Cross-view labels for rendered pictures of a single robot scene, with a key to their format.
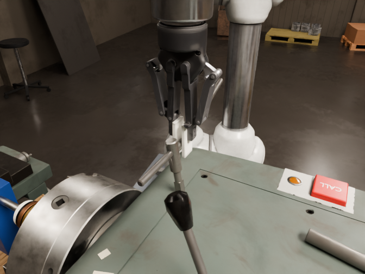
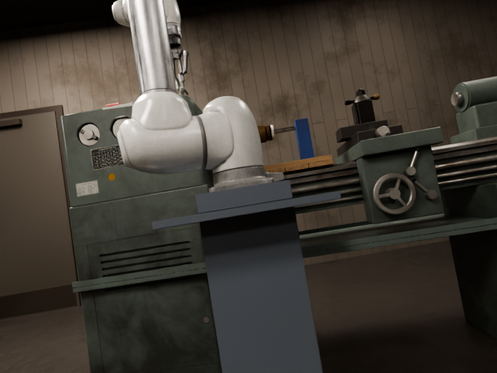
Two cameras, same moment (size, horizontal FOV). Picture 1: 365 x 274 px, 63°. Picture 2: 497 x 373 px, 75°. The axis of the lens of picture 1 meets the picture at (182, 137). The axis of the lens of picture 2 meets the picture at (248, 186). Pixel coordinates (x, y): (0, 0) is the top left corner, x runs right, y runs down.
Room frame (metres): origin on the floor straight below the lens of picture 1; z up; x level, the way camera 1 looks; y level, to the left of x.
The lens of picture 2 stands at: (1.88, -0.38, 0.75)
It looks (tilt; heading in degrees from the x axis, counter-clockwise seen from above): 3 degrees up; 156
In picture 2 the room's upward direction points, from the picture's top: 9 degrees counter-clockwise
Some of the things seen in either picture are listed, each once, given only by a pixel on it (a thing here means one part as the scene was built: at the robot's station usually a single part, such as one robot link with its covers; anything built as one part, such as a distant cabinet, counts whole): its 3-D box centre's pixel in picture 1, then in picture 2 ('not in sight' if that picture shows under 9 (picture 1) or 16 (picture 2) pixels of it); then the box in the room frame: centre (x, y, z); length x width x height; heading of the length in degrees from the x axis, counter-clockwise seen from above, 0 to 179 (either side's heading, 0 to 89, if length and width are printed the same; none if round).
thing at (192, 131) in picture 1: (196, 128); not in sight; (0.45, -0.02, 1.38); 0.03 x 0.01 x 0.05; 62
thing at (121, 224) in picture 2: not in sight; (171, 286); (0.27, -0.14, 0.43); 0.60 x 0.48 x 0.86; 62
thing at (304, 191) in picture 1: (312, 199); (122, 113); (0.44, -0.26, 1.23); 0.13 x 0.08 x 0.06; 62
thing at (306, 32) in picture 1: (293, 31); not in sight; (6.79, -2.46, 0.16); 1.13 x 0.77 x 0.31; 69
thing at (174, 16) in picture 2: not in sight; (165, 12); (0.46, -0.01, 1.70); 0.13 x 0.11 x 0.16; 86
